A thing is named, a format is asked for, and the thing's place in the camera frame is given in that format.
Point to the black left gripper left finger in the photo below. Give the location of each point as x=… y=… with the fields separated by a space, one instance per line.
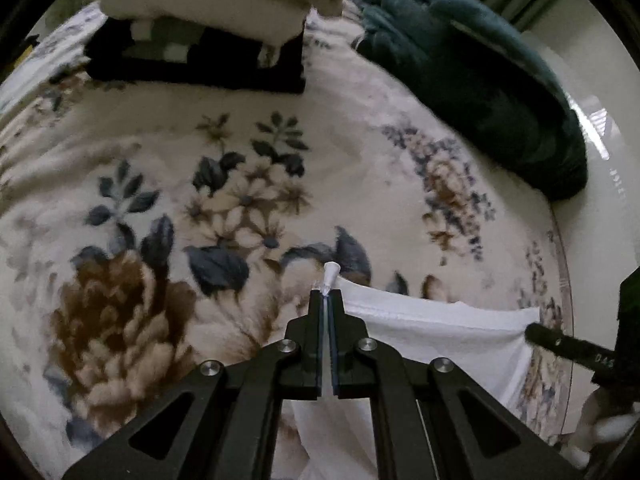
x=219 y=422

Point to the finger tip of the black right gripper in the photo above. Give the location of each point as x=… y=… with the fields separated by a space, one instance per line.
x=581 y=352

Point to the white gloved right hand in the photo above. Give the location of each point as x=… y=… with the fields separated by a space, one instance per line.
x=602 y=431

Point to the dark green blanket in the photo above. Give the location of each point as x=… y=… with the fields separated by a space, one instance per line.
x=474 y=71

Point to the white t-shirt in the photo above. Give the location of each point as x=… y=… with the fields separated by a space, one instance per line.
x=488 y=345

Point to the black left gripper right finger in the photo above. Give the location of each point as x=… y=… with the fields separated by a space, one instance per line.
x=431 y=421

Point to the floral fleece blanket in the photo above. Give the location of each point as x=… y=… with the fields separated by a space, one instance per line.
x=147 y=227

